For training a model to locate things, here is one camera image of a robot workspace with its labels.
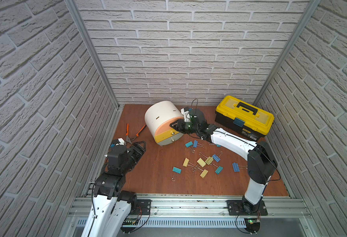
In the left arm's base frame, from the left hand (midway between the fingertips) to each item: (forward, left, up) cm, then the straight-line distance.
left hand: (145, 142), depth 71 cm
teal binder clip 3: (-6, -41, -22) cm, 47 cm away
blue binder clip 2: (+2, -41, -22) cm, 47 cm away
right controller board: (-32, -53, -23) cm, 66 cm away
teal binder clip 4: (-6, -15, -23) cm, 29 cm away
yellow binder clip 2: (-1, -31, -22) cm, 38 cm away
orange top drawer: (+12, -9, -1) cm, 15 cm away
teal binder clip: (+12, -25, -23) cm, 36 cm away
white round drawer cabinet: (+17, -5, 0) cm, 17 cm away
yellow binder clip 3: (+1, -36, -22) cm, 42 cm away
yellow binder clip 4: (-7, -32, -23) cm, 40 cm away
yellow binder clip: (-1, -22, -23) cm, 32 cm away
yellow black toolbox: (+25, -54, -8) cm, 60 cm away
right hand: (+14, -13, -3) cm, 19 cm away
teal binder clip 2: (-7, -33, +9) cm, 34 cm away
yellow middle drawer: (+9, -6, -9) cm, 14 cm away
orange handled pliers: (+16, +17, -24) cm, 34 cm away
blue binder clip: (+12, -29, -23) cm, 39 cm away
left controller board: (-33, +7, -26) cm, 43 cm away
